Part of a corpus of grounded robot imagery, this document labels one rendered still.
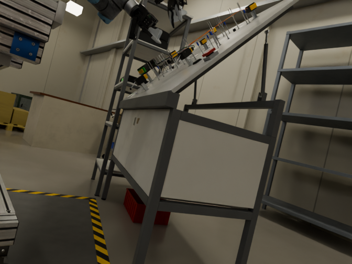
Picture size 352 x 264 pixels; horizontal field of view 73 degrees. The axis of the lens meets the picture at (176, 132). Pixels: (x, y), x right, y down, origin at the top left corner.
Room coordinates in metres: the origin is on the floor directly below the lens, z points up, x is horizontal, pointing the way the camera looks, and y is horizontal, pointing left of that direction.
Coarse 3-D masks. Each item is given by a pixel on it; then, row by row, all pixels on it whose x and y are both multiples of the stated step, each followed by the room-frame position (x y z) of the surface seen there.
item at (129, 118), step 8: (128, 112) 1.84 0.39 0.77; (136, 112) 1.60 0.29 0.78; (128, 120) 1.77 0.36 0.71; (136, 120) 1.55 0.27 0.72; (120, 128) 1.98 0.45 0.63; (128, 128) 1.71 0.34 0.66; (120, 136) 1.91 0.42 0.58; (128, 136) 1.65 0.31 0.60; (120, 144) 1.84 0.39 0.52; (128, 144) 1.60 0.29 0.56; (120, 152) 1.77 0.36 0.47; (128, 152) 1.55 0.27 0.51; (120, 160) 1.71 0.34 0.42
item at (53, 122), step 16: (48, 96) 3.64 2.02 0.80; (32, 112) 3.96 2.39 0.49; (48, 112) 3.68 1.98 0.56; (64, 112) 3.83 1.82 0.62; (80, 112) 3.99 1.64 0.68; (96, 112) 4.18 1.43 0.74; (112, 112) 4.38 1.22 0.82; (32, 128) 3.76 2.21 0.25; (48, 128) 3.72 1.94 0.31; (64, 128) 3.87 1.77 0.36; (80, 128) 4.04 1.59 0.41; (96, 128) 4.23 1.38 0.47; (32, 144) 3.61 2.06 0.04; (48, 144) 3.75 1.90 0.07; (64, 144) 3.91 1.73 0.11; (80, 144) 4.08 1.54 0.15; (96, 144) 4.27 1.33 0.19
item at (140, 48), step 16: (144, 0) 2.11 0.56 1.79; (160, 16) 2.42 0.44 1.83; (192, 16) 2.29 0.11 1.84; (128, 32) 2.62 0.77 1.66; (128, 48) 2.36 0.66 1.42; (144, 48) 2.32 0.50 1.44; (160, 48) 2.25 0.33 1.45; (128, 64) 2.11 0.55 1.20; (160, 64) 2.75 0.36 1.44; (112, 96) 2.62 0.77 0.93; (112, 128) 2.11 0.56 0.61; (96, 160) 2.59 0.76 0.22; (96, 192) 2.11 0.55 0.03
